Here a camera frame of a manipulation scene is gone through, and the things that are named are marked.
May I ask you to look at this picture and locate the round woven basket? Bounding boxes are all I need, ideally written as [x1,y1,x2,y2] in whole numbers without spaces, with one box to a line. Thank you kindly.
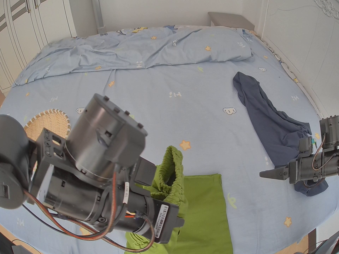
[23,108,72,142]

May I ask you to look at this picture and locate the green shorts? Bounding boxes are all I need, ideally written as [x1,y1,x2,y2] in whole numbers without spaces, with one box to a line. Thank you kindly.
[126,145,233,254]

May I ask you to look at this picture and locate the pale blue quilt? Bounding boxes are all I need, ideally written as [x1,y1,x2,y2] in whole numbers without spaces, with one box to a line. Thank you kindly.
[14,25,255,86]

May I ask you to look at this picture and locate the bed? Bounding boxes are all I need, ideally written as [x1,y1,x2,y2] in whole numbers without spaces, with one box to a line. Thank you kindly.
[0,0,339,254]

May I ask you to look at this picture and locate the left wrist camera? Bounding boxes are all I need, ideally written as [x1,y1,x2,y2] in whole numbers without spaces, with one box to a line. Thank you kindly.
[132,156,171,204]

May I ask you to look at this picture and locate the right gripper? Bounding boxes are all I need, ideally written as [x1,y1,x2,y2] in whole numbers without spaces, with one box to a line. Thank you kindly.
[289,154,325,185]

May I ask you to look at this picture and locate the white wardrobe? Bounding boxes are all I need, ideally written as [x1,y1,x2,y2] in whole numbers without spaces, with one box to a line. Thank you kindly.
[0,0,77,90]

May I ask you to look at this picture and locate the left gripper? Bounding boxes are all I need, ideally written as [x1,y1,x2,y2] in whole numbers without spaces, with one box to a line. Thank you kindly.
[98,188,185,244]

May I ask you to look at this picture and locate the grey bedside table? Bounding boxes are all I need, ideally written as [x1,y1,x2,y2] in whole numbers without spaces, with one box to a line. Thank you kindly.
[208,12,255,31]

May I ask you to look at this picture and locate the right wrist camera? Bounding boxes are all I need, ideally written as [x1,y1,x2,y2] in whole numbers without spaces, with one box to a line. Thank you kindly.
[299,137,313,157]

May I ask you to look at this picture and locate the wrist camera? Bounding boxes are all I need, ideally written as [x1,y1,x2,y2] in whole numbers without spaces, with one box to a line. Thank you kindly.
[132,156,171,204]
[299,137,313,157]

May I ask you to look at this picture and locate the dark blue garment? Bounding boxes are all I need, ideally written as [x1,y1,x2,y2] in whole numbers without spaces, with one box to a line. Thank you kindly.
[233,72,329,197]

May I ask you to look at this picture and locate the grey vertical wall duct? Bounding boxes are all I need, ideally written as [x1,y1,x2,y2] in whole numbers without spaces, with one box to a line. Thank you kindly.
[89,0,106,34]

